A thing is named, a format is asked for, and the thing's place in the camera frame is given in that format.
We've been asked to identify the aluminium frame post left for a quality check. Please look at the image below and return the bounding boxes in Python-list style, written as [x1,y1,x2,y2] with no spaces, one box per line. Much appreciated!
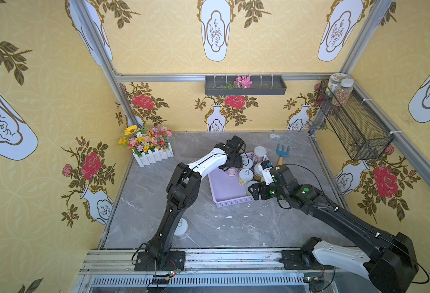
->
[65,1,142,126]

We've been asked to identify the blue yellow label can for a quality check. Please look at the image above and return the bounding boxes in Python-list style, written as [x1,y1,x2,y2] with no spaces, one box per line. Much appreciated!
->
[252,146,267,164]

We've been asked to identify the pink flower on shelf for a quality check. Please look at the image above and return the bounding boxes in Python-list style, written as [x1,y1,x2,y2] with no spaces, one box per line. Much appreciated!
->
[234,76,253,89]

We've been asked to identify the aluminium front rail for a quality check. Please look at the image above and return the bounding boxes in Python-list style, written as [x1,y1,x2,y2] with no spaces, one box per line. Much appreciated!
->
[79,247,301,275]

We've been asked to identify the black wire mesh basket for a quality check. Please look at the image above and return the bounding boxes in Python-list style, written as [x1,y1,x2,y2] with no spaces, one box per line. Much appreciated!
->
[316,80,394,161]

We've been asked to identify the aluminium frame post right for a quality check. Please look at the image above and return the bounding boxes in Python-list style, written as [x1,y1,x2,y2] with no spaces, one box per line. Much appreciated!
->
[309,0,393,129]

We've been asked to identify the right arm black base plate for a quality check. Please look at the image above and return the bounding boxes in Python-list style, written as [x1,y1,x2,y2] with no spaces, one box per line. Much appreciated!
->
[279,250,323,271]

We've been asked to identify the purple perforated plastic basket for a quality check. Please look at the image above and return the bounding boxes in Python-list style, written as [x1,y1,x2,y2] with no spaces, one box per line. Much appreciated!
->
[208,169,254,208]

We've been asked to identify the dark grey wall shelf tray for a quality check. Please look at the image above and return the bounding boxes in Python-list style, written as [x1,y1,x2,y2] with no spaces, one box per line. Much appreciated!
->
[205,74,287,96]

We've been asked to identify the jar with patterned lid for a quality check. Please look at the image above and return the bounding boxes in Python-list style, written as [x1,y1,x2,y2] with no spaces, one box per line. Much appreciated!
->
[325,73,348,96]

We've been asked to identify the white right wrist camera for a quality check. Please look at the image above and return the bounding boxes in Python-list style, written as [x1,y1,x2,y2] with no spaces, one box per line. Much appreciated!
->
[260,160,273,185]

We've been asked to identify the aluminium frame post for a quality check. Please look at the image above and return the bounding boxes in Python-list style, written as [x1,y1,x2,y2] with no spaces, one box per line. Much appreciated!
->
[65,1,142,126]
[309,0,393,129]

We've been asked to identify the jar with white lid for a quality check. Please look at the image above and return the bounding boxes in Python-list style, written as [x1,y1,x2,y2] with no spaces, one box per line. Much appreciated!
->
[332,78,354,106]

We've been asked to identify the flowers in white fence planter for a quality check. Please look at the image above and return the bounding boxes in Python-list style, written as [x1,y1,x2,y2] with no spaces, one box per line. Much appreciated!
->
[119,125,174,167]

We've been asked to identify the white-lid can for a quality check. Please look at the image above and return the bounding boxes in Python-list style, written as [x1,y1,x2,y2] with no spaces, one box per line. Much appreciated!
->
[253,162,263,181]
[225,168,239,177]
[242,157,253,169]
[174,218,189,239]
[238,168,254,186]
[246,180,258,196]

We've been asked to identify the aluminium back crossbar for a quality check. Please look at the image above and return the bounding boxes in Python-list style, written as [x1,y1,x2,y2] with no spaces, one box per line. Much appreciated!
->
[115,72,342,83]

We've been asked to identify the teal brush white bristles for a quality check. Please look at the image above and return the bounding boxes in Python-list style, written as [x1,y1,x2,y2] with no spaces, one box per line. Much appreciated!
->
[269,133,294,142]

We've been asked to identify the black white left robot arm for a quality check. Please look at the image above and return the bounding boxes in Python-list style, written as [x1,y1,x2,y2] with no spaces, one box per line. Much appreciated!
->
[145,136,245,268]

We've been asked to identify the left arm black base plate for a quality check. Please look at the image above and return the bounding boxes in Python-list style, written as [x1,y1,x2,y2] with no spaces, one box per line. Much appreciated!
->
[134,250,186,272]

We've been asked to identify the blue yellow garden fork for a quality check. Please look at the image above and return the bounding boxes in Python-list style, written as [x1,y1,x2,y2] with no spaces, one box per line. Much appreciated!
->
[276,144,290,166]

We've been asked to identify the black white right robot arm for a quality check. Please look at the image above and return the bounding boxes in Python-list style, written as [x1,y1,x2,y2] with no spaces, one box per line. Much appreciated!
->
[249,161,419,293]

